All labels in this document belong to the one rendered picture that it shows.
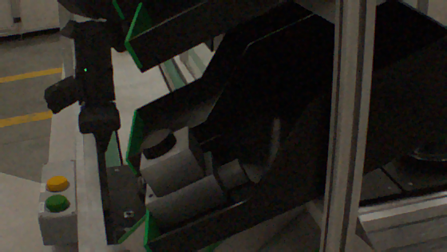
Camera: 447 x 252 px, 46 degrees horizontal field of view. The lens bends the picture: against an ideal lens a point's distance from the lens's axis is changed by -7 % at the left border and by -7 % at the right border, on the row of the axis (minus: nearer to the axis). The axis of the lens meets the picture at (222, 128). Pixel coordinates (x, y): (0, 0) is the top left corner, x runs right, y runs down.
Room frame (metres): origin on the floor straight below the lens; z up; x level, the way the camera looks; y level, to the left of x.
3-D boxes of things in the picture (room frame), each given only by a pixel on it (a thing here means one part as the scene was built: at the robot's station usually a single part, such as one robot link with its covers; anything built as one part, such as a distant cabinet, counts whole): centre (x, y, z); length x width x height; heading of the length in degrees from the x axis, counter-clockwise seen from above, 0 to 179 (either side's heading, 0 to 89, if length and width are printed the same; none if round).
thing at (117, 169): (0.84, 0.08, 0.96); 0.24 x 0.24 x 0.02; 13
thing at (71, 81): (0.79, 0.24, 1.17); 0.07 x 0.07 x 0.06; 14
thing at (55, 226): (0.87, 0.31, 0.93); 0.21 x 0.07 x 0.06; 13
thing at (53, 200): (0.80, 0.29, 0.96); 0.04 x 0.04 x 0.02
